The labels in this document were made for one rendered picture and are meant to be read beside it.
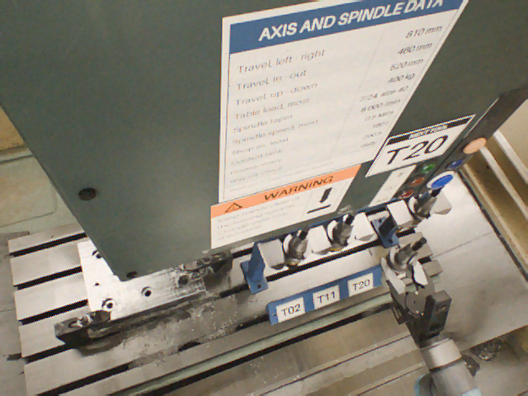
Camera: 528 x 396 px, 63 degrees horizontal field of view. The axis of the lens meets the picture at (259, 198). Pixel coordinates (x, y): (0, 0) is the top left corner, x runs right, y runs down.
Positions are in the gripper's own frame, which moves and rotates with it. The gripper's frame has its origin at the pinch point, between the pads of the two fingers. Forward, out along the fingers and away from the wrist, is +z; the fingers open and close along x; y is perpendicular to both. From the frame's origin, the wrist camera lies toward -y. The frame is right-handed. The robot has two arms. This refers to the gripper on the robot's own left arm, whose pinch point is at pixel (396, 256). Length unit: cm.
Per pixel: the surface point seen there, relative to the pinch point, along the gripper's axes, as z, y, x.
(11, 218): 71, 64, -99
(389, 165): 0, -55, -26
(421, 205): 8.7, -5.4, 9.1
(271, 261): 7.8, -1.5, -28.9
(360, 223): 9.9, -1.7, -5.2
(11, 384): 11, 54, -102
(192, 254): 0, -46, -48
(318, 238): 9.4, -1.6, -16.4
